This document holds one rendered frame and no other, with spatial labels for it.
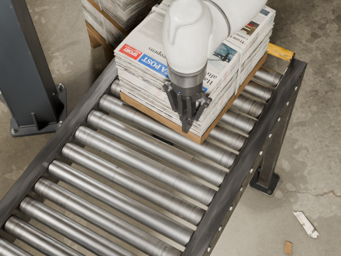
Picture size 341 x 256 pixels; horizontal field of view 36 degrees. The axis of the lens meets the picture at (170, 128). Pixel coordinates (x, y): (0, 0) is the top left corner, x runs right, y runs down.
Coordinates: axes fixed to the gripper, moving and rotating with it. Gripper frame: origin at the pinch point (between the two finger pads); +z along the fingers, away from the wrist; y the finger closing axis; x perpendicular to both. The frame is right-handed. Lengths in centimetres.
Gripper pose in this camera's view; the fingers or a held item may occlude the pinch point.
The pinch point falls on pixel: (186, 121)
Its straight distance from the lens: 138.5
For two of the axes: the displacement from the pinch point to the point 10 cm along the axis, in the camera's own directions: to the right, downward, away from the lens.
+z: 0.3, 5.3, 8.5
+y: -8.7, -4.0, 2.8
